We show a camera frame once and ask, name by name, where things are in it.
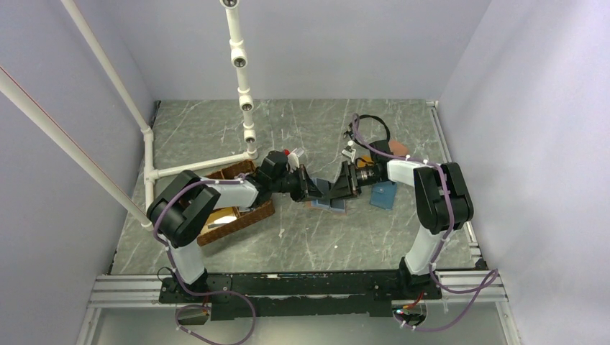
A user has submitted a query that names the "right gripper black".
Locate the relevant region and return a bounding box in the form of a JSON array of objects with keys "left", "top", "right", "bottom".
[{"left": 326, "top": 161, "right": 382, "bottom": 201}]

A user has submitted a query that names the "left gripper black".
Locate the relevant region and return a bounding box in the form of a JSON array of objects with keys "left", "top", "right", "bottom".
[{"left": 271, "top": 164, "right": 326, "bottom": 203}]

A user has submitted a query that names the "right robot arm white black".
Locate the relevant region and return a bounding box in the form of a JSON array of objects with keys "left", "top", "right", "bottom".
[{"left": 324, "top": 140, "right": 474, "bottom": 298}]

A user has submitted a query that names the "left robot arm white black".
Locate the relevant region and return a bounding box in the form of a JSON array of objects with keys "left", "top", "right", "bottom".
[{"left": 147, "top": 151, "right": 325, "bottom": 302}]

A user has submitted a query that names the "mustard yellow card holder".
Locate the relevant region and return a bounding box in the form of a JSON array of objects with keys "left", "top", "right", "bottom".
[{"left": 355, "top": 156, "right": 373, "bottom": 167}]

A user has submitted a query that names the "blue card holder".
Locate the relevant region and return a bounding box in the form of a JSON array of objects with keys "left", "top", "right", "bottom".
[{"left": 369, "top": 181, "right": 397, "bottom": 210}]

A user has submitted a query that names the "gold card in basket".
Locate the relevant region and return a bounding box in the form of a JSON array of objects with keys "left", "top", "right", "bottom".
[{"left": 200, "top": 213, "right": 237, "bottom": 235}]

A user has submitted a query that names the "brown wicker basket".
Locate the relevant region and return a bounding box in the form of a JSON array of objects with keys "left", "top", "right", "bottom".
[{"left": 197, "top": 160, "right": 276, "bottom": 247}]

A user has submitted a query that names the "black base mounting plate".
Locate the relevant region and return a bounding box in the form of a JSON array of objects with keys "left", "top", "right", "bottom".
[{"left": 158, "top": 270, "right": 442, "bottom": 321}]

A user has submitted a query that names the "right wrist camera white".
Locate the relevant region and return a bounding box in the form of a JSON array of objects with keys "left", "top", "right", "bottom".
[{"left": 341, "top": 140, "right": 357, "bottom": 163}]

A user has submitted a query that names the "black cable loop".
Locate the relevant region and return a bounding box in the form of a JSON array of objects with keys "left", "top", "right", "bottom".
[{"left": 344, "top": 114, "right": 392, "bottom": 144}]

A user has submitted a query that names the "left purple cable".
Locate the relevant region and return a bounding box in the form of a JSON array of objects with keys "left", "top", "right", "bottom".
[{"left": 151, "top": 174, "right": 258, "bottom": 345}]

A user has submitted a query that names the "purple cable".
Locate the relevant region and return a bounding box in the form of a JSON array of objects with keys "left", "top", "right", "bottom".
[
  {"left": 350, "top": 113, "right": 499, "bottom": 334},
  {"left": 151, "top": 174, "right": 258, "bottom": 345}
]

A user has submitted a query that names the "white pvc pipe frame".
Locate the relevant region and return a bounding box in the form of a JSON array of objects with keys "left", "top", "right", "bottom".
[{"left": 0, "top": 0, "right": 259, "bottom": 232}]

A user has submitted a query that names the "aluminium rail frame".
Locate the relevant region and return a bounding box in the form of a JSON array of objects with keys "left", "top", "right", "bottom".
[{"left": 76, "top": 270, "right": 522, "bottom": 344}]

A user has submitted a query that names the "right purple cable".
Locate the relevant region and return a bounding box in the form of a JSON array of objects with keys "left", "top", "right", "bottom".
[{"left": 350, "top": 113, "right": 499, "bottom": 334}]

